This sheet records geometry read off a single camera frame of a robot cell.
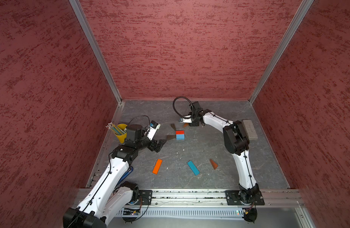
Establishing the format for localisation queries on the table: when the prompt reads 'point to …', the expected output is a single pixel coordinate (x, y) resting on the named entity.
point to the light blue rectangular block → (180, 137)
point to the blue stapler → (130, 171)
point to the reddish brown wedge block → (213, 164)
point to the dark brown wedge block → (170, 137)
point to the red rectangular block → (179, 132)
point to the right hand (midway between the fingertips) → (191, 119)
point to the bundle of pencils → (115, 129)
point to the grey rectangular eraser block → (250, 129)
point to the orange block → (157, 166)
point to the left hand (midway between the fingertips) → (158, 138)
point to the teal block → (194, 169)
